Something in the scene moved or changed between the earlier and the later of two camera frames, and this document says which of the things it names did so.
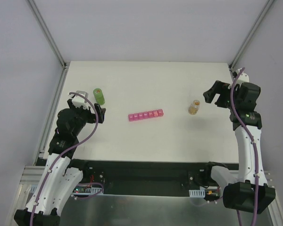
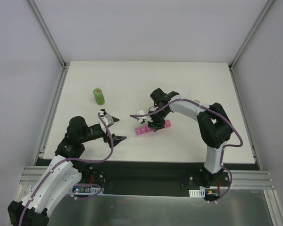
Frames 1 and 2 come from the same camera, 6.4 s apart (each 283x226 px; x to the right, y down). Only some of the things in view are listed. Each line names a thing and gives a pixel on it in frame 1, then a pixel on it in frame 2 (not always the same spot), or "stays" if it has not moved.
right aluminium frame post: [252, 31] stays
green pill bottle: [99, 96] stays
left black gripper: [93, 116] -> [107, 131]
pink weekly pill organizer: [145, 115] -> [140, 131]
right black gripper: [220, 93] -> [155, 122]
